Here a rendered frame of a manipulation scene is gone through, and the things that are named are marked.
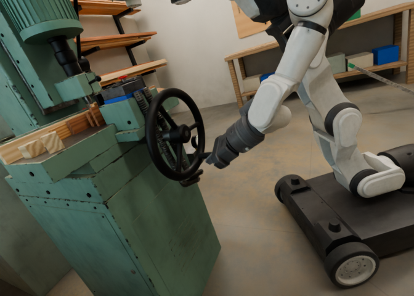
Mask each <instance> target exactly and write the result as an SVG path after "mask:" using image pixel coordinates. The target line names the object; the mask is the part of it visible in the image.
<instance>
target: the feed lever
mask: <svg viewBox="0 0 414 296"><path fill-rule="evenodd" d="M73 4H74V10H75V12H76V14H77V16H78V18H79V11H78V0H73ZM76 44H77V53H78V57H77V58H78V63H79V66H80V67H81V69H82V71H83V72H86V71H88V70H89V69H90V63H89V61H88V60H87V58H85V57H83V56H81V40H80V34H79V35H78V36H76Z"/></svg>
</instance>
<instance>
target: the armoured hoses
mask: <svg viewBox="0 0 414 296"><path fill-rule="evenodd" d="M141 92H142V93H143V94H144V96H145V98H146V99H147V102H148V104H149V105H150V103H151V101H152V99H153V96H152V93H151V92H150V90H149V88H148V87H146V88H144V89H141V91H136V92H134V93H132V96H133V97H135V99H136V101H137V103H138V105H139V107H140V109H141V111H142V112H143V115H144V117H146V114H147V110H148V106H147V104H146V102H145V101H144V97H143V95H142V93H141ZM156 120H158V123H159V124H160V127H161V129H162V130H163V131H165V130H170V129H169V127H168V125H167V123H166V121H165V120H164V118H163V116H162V114H161V113H160V112H159V111H158V115H157V118H156ZM156 140H157V141H158V143H159V145H160V147H161V150H162V151H163V153H164V155H165V157H166V159H167V160H168V163H169V164H170V166H171V168H172V169H173V170H174V171H176V161H175V159H174V157H173V155H172V152H171V151H170V149H169V147H168V145H167V143H166V141H164V139H163V137H162V134H161V132H160V129H159V128H158V125H157V124H156ZM168 142H169V143H170V145H171V148H172V149H173V151H174V153H175V155H176V156H177V144H174V143H172V141H168ZM182 168H183V170H184V171H185V170H186V169H188V168H189V165H188V163H187V162H186V160H185V158H184V156H183V155H182ZM202 174H203V170H202V169H199V170H197V172H196V173H195V174H194V175H193V176H192V177H190V179H188V180H184V181H179V184H181V186H182V187H189V186H191V185H193V184H195V183H197V182H199V181H200V177H199V176H200V175H202Z"/></svg>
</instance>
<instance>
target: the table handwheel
mask: <svg viewBox="0 0 414 296"><path fill-rule="evenodd" d="M169 97H177V98H179V99H181V100H182V101H184V102H185V103H186V105H187V106H188V107H189V109H190V111H191V113H192V115H193V117H194V119H195V123H194V124H192V125H190V126H187V125H186V124H182V125H176V123H175V122H174V121H173V119H172V118H171V117H170V116H169V114H168V113H167V111H166V110H165V109H164V107H163V106H162V103H163V102H164V101H165V100H166V99H167V98H169ZM158 111H159V112H160V113H161V114H162V116H164V118H165V119H166V121H167V122H168V123H169V125H170V126H171V128H170V130H165V131H160V132H161V134H162V137H163V139H164V141H172V143H174V144H177V161H176V171H174V170H173V169H171V168H170V167H169V166H168V165H167V164H166V162H165V161H164V159H163V158H162V156H161V154H160V150H159V148H158V144H157V142H158V141H157V140H156V118H157V115H158ZM194 128H197V133H198V146H197V152H196V156H195V158H194V161H193V163H192V164H191V166H190V167H189V168H188V169H186V170H185V171H182V145H183V144H185V143H188V142H189V141H190V138H191V130H193V129H194ZM137 142H138V143H139V144H146V145H147V149H148V152H149V155H150V158H151V160H152V162H153V163H154V165H155V166H156V168H157V169H158V171H159V172H160V173H161V174H162V175H164V176H165V177H167V178H168V179H171V180H173V181H184V180H186V179H189V178H190V177H192V176H193V175H194V174H195V173H196V172H197V170H198V169H199V167H200V165H201V162H202V160H203V159H202V158H198V154H200V153H203V152H205V127H204V124H203V119H202V117H201V113H200V111H199V109H198V107H197V105H196V103H195V102H194V101H193V99H192V98H191V97H190V96H189V95H188V94H187V93H186V92H184V91H183V90H181V89H178V88H166V89H163V90H162V91H160V92H159V93H158V94H157V95H156V96H155V97H154V98H153V99H152V101H151V103H150V105H149V107H148V110H147V114H146V117H145V137H144V138H142V139H141V140H140V141H137Z"/></svg>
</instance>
